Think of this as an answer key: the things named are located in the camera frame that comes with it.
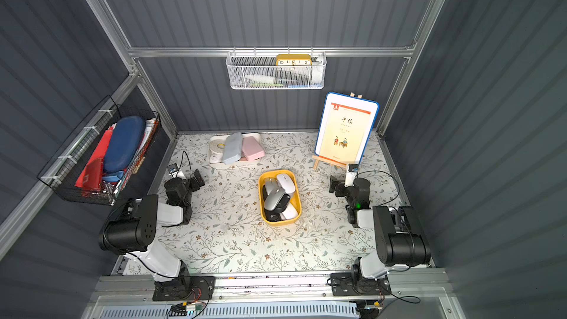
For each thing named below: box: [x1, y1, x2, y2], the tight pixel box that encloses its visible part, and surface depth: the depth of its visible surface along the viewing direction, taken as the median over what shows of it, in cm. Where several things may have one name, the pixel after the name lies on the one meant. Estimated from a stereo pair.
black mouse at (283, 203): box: [273, 193, 291, 214], surface depth 90 cm
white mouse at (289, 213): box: [279, 203, 299, 221], surface depth 90 cm
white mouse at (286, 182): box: [276, 173, 296, 194], surface depth 96 cm
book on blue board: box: [314, 92, 380, 165], surface depth 91 cm
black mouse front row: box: [264, 208, 282, 222], surface depth 89 cm
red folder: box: [74, 123, 117, 196], surface depth 67 cm
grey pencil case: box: [222, 132, 243, 165], surface depth 108 cm
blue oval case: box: [103, 115, 147, 174], surface depth 75 cm
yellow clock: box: [275, 53, 313, 67], surface depth 90 cm
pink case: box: [242, 135, 266, 161], surface depth 104 cm
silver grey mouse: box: [264, 186, 285, 211], surface depth 90 cm
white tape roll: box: [208, 135, 229, 164], surface depth 111 cm
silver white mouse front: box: [264, 177, 282, 196], surface depth 98 cm
